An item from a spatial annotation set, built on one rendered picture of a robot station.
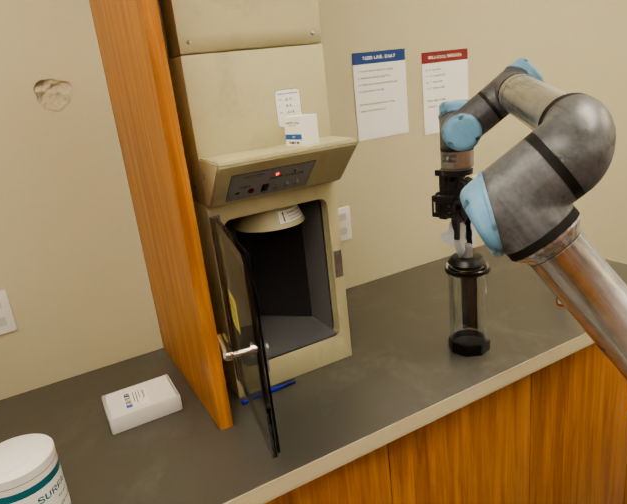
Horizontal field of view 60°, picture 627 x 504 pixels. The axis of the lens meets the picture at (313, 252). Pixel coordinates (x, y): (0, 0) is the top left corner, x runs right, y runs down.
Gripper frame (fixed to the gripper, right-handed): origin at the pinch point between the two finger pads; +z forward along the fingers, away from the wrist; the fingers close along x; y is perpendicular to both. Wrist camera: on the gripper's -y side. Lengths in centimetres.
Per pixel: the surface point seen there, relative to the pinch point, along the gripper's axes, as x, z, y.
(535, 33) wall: -106, -50, 34
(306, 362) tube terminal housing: 33.5, 23.6, 25.4
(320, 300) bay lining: 22.1, 12.1, 30.3
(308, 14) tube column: 23, -57, 23
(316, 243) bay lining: 22.5, -4.0, 29.0
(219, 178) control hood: 53, -27, 21
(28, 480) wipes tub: 99, 13, 20
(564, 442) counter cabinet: -21, 60, -16
